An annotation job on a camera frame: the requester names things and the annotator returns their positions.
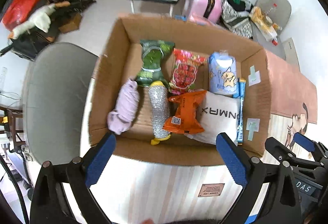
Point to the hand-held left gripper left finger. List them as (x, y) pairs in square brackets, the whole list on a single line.
[(98, 160)]

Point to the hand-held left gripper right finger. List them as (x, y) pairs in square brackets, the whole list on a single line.
[(232, 160)]

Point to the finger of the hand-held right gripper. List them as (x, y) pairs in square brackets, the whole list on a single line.
[(303, 142), (280, 156)]

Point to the blue-edged clear pouch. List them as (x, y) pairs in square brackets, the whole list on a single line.
[(241, 121)]

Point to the white tissue pack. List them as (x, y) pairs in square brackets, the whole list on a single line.
[(217, 116)]

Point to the purple socks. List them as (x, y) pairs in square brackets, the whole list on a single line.
[(124, 106)]

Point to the orange snack packet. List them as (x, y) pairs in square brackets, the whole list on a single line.
[(184, 113)]

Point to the silver yellow-ended packet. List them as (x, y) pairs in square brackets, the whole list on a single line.
[(158, 111)]

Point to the blue cartoon tissue pack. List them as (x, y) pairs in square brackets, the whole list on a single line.
[(223, 75)]

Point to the red snack packet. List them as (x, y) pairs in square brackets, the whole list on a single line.
[(184, 70)]

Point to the green wet wipes packet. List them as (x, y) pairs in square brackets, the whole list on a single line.
[(152, 60)]

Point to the brown white animal-shaped mat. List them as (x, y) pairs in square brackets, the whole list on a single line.
[(298, 121)]

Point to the striped tablecloth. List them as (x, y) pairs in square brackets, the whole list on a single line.
[(153, 188)]

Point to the person's dark fleece clothing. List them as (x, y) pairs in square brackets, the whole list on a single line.
[(194, 221)]

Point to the empty grey shell chair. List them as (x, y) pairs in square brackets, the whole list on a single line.
[(56, 101)]

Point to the white leaning board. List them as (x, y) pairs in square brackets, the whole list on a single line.
[(290, 52)]

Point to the dark wooden chair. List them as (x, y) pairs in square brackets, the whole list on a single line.
[(10, 124)]

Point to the white paper packet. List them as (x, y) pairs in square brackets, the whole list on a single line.
[(267, 31)]

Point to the black folded stroller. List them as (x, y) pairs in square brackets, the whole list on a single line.
[(30, 44)]

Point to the yellow plastic bag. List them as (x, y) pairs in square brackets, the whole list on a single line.
[(256, 15)]

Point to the clear plastic bottle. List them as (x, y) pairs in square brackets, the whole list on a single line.
[(273, 10)]

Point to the brown cardboard box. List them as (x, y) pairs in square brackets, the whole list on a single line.
[(71, 23)]

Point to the black white patterned bag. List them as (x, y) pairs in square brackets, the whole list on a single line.
[(237, 19)]

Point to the white goose plush toy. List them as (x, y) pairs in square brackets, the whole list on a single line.
[(38, 20)]

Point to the pink suitcase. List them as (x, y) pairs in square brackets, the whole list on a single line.
[(205, 1)]

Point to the red plastic bag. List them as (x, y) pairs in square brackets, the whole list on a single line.
[(23, 1)]

